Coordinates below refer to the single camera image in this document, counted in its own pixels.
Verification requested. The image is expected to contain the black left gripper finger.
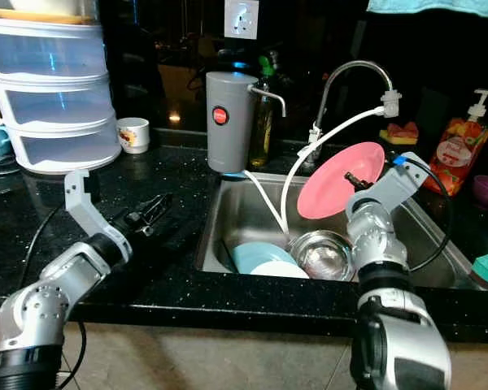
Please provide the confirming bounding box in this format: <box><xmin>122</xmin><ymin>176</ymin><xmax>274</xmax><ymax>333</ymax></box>
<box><xmin>148</xmin><ymin>203</ymin><xmax>176</xmax><ymax>241</ymax></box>
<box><xmin>134</xmin><ymin>193</ymin><xmax>173</xmax><ymax>222</ymax></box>

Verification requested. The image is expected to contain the pink plate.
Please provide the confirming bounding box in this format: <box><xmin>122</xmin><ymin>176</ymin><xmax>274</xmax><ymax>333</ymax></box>
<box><xmin>296</xmin><ymin>141</ymin><xmax>386</xmax><ymax>221</ymax></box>

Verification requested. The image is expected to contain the red and yellow sponge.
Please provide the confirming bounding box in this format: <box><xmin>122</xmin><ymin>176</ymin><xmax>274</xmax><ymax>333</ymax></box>
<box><xmin>379</xmin><ymin>121</ymin><xmax>420</xmax><ymax>146</ymax></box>

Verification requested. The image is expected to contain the stainless steel sink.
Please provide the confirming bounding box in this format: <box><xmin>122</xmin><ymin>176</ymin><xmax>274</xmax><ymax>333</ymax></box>
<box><xmin>194</xmin><ymin>169</ymin><xmax>488</xmax><ymax>291</ymax></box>

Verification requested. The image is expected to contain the small white printed mug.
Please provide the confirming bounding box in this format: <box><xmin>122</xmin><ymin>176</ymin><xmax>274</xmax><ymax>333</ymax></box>
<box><xmin>115</xmin><ymin>117</ymin><xmax>150</xmax><ymax>155</ymax></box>

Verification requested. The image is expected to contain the clear glass bowl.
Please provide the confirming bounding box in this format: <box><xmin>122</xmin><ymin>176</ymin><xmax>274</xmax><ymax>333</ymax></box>
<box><xmin>288</xmin><ymin>229</ymin><xmax>357</xmax><ymax>283</ymax></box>

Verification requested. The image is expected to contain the red soap pouch with pump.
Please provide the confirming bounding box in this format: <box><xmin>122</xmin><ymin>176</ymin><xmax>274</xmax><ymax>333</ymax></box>
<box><xmin>422</xmin><ymin>88</ymin><xmax>488</xmax><ymax>197</ymax></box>

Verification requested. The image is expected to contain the light blue plate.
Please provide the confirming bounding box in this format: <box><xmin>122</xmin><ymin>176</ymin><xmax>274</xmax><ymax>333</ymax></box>
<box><xmin>229</xmin><ymin>240</ymin><xmax>294</xmax><ymax>276</ymax></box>

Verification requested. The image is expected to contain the green-capped oil bottle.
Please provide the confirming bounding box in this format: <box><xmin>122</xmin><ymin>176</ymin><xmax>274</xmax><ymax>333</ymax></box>
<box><xmin>247</xmin><ymin>52</ymin><xmax>278</xmax><ymax>168</ymax></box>

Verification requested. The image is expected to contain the curved chrome faucet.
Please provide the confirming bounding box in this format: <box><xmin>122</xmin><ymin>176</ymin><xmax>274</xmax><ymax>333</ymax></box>
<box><xmin>307</xmin><ymin>58</ymin><xmax>405</xmax><ymax>160</ymax></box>

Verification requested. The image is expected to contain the grey water filter with tap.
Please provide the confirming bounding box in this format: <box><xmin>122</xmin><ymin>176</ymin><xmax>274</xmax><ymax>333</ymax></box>
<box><xmin>204</xmin><ymin>70</ymin><xmax>288</xmax><ymax>175</ymax></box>

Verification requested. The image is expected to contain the white tiered plastic container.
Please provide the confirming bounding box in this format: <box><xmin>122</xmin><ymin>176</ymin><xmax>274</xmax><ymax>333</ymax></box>
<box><xmin>0</xmin><ymin>0</ymin><xmax>122</xmax><ymax>176</ymax></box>

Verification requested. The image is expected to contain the teal towel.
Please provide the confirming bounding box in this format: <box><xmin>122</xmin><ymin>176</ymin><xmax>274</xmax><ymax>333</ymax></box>
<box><xmin>365</xmin><ymin>0</ymin><xmax>488</xmax><ymax>20</ymax></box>

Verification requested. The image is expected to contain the orange plate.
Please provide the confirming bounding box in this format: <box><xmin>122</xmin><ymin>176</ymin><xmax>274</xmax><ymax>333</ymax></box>
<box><xmin>0</xmin><ymin>6</ymin><xmax>94</xmax><ymax>27</ymax></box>

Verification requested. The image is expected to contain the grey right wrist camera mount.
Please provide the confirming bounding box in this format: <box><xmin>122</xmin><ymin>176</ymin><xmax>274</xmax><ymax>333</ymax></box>
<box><xmin>354</xmin><ymin>151</ymin><xmax>434</xmax><ymax>217</ymax></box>

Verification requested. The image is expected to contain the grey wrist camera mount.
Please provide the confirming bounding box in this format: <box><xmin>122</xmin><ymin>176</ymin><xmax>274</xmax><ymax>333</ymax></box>
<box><xmin>63</xmin><ymin>168</ymin><xmax>129</xmax><ymax>262</ymax></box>
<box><xmin>354</xmin><ymin>151</ymin><xmax>434</xmax><ymax>217</ymax></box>

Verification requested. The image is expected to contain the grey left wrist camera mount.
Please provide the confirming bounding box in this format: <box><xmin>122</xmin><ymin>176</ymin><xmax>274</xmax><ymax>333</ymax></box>
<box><xmin>63</xmin><ymin>168</ymin><xmax>129</xmax><ymax>262</ymax></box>

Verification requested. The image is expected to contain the white hose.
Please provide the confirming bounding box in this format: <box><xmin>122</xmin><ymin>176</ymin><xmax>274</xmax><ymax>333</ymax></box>
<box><xmin>242</xmin><ymin>105</ymin><xmax>389</xmax><ymax>238</ymax></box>

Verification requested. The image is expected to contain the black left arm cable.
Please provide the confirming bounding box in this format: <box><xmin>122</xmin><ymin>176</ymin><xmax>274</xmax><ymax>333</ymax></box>
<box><xmin>23</xmin><ymin>201</ymin><xmax>88</xmax><ymax>390</ymax></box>

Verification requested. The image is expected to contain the white wall socket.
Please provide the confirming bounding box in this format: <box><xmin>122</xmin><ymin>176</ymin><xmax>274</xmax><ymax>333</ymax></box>
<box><xmin>223</xmin><ymin>0</ymin><xmax>260</xmax><ymax>41</ymax></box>

